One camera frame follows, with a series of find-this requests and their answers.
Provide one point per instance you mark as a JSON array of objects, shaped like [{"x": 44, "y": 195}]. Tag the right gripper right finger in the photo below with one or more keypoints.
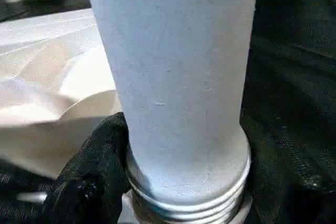
[{"x": 302, "y": 197}]

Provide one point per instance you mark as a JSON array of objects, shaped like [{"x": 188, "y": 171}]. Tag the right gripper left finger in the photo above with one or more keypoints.
[{"x": 86, "y": 176}]

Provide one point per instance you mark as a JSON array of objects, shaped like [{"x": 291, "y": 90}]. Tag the white plastic table top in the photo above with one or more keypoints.
[{"x": 52, "y": 77}]

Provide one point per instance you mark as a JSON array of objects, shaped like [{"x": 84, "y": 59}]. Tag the white plastic table leg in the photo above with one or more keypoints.
[{"x": 178, "y": 77}]

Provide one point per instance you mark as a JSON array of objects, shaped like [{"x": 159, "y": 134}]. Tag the black work mat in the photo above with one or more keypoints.
[{"x": 294, "y": 64}]

